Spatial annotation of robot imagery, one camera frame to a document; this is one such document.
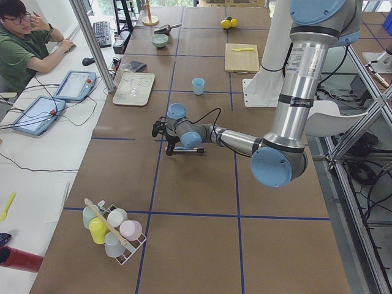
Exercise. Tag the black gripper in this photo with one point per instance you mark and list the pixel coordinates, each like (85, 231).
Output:
(171, 139)

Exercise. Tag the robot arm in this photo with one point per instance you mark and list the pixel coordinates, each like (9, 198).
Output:
(278, 157)

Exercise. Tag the light blue cup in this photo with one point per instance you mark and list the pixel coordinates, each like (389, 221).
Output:
(198, 85)

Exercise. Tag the white cup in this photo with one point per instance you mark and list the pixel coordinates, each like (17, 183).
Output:
(117, 217)

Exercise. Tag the pink cup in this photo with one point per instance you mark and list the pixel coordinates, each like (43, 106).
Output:
(130, 230)

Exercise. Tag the mint green cup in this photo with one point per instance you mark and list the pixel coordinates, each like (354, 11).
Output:
(87, 216)

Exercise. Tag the yellow cup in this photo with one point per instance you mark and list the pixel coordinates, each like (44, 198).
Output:
(98, 230)

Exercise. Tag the grey cup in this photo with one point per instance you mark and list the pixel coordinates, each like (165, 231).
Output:
(113, 247)

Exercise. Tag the cream bear tray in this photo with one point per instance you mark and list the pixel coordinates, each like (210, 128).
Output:
(143, 82)

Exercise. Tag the grey folded cloth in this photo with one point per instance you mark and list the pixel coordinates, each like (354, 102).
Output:
(137, 66)

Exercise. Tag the clear wine glass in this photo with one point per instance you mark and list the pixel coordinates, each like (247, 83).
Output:
(128, 75)

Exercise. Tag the green bowl of ice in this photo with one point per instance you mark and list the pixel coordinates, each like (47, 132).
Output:
(159, 40)

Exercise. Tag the upper blue teach pendant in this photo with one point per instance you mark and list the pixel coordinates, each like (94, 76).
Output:
(76, 85)

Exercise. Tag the blue teach pendant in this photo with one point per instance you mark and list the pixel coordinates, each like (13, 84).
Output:
(39, 116)
(76, 85)

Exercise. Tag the bamboo cutting board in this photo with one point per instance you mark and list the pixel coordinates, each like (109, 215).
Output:
(244, 61)

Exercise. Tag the metal ice scoop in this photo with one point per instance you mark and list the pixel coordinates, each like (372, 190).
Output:
(166, 29)

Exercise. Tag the black computer mouse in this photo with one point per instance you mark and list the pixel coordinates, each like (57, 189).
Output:
(87, 61)

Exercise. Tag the yellow plastic knife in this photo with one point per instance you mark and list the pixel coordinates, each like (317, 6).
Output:
(242, 49)

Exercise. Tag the wooden mug tree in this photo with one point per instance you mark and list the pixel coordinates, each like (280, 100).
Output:
(149, 19)

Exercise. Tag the whole yellow lemons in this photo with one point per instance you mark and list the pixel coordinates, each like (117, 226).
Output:
(228, 23)

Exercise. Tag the black keyboard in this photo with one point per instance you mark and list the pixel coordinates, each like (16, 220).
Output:
(101, 30)

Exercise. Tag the lower blue teach pendant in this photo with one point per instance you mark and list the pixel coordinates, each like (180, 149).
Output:
(39, 116)

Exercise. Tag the white chair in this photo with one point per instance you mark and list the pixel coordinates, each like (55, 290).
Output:
(325, 119)

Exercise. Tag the person in green shirt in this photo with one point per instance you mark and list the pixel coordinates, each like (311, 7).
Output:
(29, 45)

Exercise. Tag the yellow spatula on desk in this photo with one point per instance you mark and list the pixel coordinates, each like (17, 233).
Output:
(7, 206)

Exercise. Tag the red cylinder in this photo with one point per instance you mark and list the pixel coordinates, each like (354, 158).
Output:
(20, 260)

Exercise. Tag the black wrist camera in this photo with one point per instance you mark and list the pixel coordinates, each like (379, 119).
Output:
(159, 127)

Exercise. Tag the white wire cup rack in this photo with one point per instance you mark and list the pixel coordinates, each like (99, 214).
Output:
(131, 246)

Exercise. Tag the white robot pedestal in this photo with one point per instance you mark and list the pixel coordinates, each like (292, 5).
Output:
(264, 88)

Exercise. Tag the aluminium frame post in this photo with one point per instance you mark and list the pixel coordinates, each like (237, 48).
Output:
(86, 27)

